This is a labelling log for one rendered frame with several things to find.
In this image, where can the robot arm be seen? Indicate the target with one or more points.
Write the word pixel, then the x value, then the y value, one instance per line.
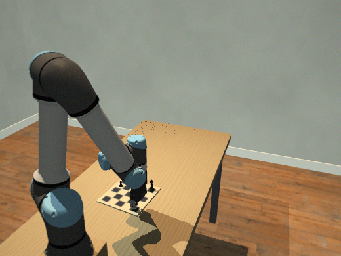
pixel 61 87

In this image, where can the black chess king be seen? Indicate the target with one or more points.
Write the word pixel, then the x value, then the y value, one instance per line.
pixel 151 187

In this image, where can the chessboard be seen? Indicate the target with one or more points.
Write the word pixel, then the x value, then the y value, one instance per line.
pixel 118 198

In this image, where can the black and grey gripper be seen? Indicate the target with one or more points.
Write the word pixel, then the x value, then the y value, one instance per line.
pixel 137 194

